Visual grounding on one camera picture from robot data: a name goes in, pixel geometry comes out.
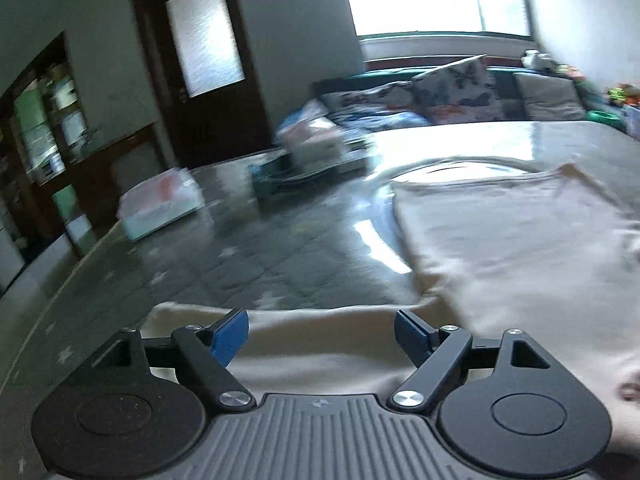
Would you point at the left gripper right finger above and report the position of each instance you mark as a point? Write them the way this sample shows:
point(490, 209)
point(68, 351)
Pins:
point(505, 405)

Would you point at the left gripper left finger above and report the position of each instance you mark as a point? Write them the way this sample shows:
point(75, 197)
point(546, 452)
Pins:
point(137, 405)

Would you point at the cream sweatshirt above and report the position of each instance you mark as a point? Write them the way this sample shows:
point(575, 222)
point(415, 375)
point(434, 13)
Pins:
point(554, 254)

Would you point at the pink tissue pack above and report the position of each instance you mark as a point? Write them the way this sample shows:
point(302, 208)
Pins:
point(158, 201)

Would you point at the grey quilted star tablecloth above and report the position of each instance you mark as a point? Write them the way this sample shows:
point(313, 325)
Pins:
point(325, 246)

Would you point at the dark display cabinet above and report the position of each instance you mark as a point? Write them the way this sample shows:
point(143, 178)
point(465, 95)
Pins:
point(42, 125)

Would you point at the dark wooden side table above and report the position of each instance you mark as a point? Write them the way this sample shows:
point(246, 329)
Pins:
point(94, 181)

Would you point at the teal black tray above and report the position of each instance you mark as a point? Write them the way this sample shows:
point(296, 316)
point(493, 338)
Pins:
point(280, 175)

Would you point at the green bowl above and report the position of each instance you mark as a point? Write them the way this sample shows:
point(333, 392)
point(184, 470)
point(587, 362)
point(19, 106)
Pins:
point(606, 118)

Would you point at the grey cushion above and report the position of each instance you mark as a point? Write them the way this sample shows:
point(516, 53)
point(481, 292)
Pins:
point(549, 99)

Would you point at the dark teal sofa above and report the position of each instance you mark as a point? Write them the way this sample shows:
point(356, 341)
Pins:
point(506, 86)

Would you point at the butterfly pillow upright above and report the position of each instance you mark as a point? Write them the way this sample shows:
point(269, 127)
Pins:
point(458, 93)

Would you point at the white pink tissue box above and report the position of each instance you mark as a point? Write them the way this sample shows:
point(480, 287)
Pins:
point(311, 139)

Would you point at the butterfly pillow lying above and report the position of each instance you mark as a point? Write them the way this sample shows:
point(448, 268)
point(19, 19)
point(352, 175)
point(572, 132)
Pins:
point(381, 108)

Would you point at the colourful plush toys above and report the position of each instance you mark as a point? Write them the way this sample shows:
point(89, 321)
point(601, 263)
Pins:
point(624, 95)

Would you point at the panda plush toy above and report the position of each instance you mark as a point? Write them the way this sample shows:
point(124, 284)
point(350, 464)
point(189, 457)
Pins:
point(538, 61)

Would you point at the dark wooden door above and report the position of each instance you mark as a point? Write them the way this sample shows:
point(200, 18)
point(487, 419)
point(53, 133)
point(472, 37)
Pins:
point(203, 76)

